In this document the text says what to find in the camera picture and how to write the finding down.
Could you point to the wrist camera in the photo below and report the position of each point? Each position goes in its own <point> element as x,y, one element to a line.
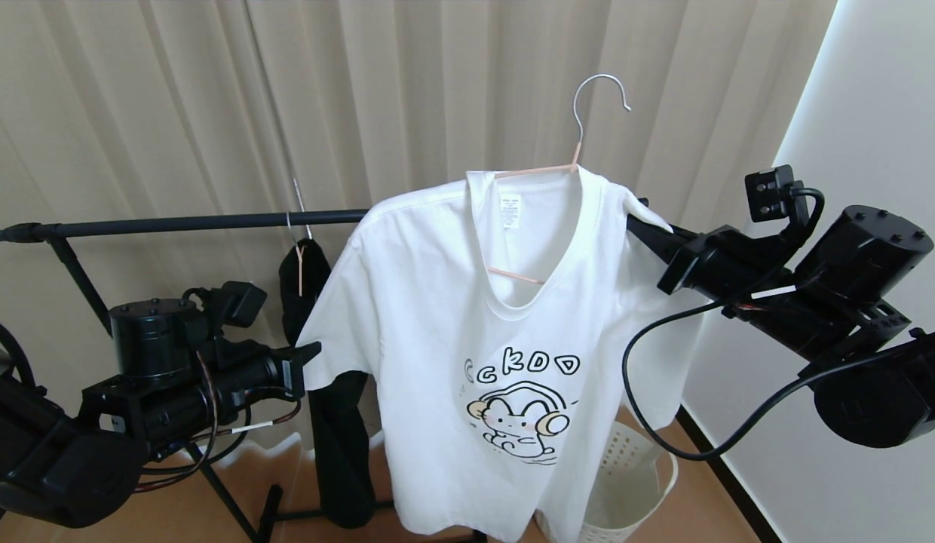
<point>769,192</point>
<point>237,302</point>

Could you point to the white laundry basket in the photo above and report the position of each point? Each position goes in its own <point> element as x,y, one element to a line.
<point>633,490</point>

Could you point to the black clothes rack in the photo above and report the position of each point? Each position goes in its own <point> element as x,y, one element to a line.
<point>173,224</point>

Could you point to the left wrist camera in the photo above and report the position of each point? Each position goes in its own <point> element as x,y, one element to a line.
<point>237,302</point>

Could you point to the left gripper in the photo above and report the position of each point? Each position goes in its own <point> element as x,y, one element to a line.
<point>264,381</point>

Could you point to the black shorts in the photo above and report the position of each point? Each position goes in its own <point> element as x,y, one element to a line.
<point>339,452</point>

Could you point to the pink clothes hanger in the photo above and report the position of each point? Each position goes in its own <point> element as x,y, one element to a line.
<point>299,264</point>
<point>578,154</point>

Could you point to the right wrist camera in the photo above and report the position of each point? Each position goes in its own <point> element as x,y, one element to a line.
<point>769,192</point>

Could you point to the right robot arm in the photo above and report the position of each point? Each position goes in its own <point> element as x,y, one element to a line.
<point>867,256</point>

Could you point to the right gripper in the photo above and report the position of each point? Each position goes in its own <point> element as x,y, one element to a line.
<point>716,264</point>

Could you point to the white printed garment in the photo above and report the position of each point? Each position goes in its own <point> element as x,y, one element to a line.
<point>422,302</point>

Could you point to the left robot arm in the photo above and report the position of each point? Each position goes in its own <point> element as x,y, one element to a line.
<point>60,452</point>

